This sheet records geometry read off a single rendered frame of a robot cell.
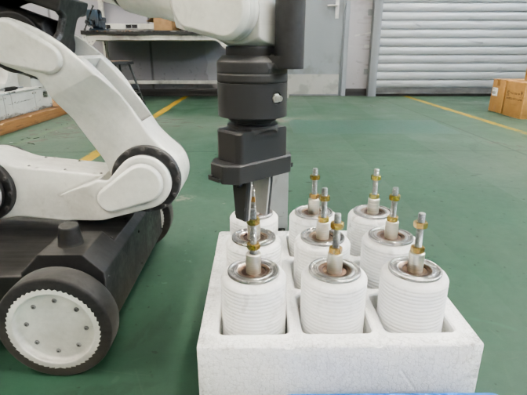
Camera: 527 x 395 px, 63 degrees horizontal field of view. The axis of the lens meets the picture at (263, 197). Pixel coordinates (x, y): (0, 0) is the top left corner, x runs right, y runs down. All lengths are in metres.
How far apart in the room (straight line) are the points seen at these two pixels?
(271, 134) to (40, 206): 0.62
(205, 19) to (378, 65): 5.34
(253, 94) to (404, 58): 5.43
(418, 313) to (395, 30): 5.35
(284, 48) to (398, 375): 0.46
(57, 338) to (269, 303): 0.42
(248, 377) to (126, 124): 0.54
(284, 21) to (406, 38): 5.43
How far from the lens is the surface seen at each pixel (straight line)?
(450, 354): 0.67
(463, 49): 6.17
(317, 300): 0.62
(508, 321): 1.10
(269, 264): 0.64
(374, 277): 0.76
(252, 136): 0.53
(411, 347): 0.64
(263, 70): 0.51
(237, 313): 0.62
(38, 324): 0.87
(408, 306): 0.65
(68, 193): 0.98
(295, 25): 0.51
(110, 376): 0.88
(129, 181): 0.89
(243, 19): 0.49
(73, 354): 0.89
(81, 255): 0.83
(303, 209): 0.86
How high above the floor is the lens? 0.55
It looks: 19 degrees down
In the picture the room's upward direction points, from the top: straight up
